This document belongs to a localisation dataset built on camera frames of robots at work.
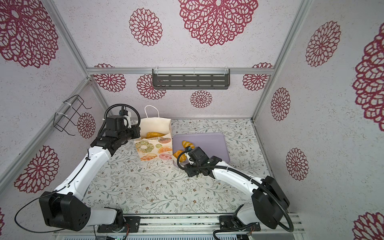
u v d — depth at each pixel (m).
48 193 0.40
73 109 0.80
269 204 0.42
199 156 0.64
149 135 0.88
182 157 0.71
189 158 0.74
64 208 0.39
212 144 1.08
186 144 1.02
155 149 0.87
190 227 0.73
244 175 0.48
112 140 0.56
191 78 0.94
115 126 0.60
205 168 0.59
